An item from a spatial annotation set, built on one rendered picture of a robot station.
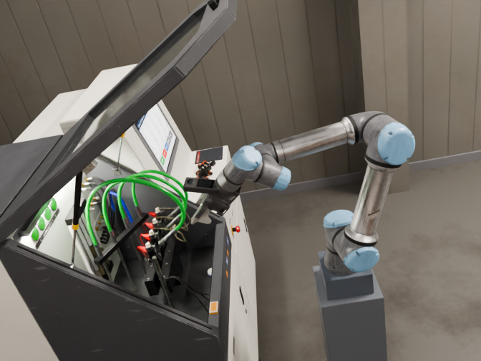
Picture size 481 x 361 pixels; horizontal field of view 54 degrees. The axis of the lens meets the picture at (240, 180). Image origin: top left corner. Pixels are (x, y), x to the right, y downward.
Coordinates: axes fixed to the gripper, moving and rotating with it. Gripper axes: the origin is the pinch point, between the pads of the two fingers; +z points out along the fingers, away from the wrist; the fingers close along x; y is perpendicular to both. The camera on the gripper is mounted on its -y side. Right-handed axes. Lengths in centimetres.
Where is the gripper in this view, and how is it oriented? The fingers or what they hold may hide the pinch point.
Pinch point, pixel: (193, 212)
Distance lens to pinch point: 161.7
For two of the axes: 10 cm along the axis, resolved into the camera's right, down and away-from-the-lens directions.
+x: 1.6, -7.1, 6.9
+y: 8.6, 4.5, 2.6
